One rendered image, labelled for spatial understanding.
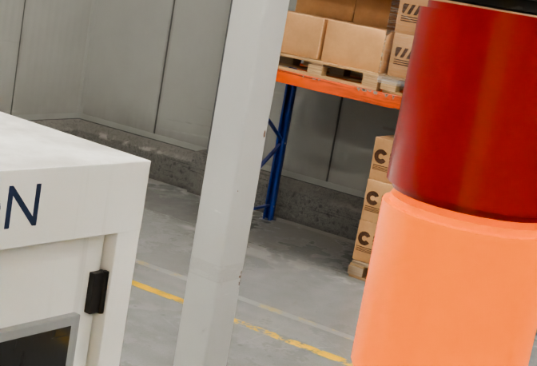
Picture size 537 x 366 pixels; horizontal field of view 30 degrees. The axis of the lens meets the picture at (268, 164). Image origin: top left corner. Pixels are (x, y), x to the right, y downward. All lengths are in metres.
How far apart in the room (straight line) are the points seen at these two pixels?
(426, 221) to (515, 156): 0.03
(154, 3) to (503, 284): 11.02
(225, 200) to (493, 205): 2.63
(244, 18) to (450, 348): 2.60
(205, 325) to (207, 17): 8.04
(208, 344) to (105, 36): 8.86
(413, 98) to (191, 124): 10.69
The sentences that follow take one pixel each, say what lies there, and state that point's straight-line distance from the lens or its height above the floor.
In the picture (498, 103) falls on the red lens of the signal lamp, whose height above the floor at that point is 2.30.
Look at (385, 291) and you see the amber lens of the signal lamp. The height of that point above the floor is 2.24.
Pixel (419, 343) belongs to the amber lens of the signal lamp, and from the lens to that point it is 0.28.
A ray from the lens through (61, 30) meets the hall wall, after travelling 11.44.
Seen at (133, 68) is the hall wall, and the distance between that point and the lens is 11.42.
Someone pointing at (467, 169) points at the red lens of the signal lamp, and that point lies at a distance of 0.26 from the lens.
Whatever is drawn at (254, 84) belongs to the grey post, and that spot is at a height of 2.04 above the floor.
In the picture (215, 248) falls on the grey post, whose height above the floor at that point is 1.54.
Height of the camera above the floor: 2.32
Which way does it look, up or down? 10 degrees down
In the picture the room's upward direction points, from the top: 10 degrees clockwise
